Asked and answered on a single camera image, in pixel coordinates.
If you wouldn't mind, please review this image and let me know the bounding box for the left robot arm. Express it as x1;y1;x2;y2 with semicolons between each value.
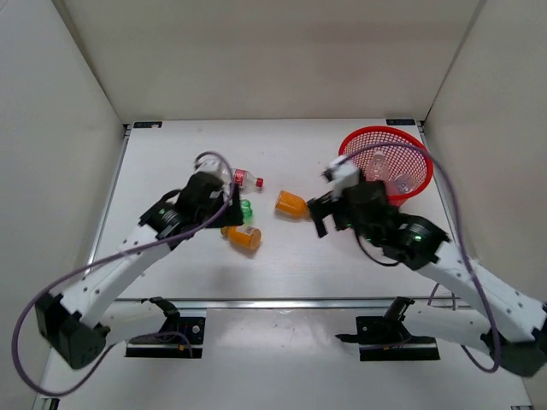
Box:
34;171;243;370

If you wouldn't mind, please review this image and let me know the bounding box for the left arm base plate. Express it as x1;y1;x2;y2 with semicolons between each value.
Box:
126;297;206;360

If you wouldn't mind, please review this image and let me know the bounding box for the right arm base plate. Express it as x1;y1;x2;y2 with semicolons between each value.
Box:
336;296;440;362

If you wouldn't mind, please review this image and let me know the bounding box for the orange juice bottle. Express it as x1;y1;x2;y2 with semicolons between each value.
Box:
221;225;262;250
274;190;310;219

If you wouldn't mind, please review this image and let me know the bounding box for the clear bottle with red label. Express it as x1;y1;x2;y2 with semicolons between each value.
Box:
212;157;264;193

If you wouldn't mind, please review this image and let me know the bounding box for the clear plastic bottle in bin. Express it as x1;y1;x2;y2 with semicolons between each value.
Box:
368;150;389;180

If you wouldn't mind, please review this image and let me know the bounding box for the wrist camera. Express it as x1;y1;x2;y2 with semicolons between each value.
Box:
194;155;221;173
322;155;361;193

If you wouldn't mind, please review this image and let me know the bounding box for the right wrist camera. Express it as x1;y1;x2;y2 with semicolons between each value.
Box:
322;155;361;193

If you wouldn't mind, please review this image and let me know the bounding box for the green plastic bottle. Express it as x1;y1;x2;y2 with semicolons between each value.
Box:
240;198;254;225

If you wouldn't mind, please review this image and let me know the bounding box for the blue label water bottle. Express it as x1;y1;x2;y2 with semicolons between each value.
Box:
393;173;415;195

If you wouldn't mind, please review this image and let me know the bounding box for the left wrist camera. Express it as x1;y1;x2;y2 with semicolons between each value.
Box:
194;155;221;173

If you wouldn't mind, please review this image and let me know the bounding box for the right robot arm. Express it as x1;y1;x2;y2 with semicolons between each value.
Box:
308;182;546;378

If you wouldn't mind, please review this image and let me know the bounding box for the red mesh plastic bin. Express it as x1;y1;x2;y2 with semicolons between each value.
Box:
338;126;433;207

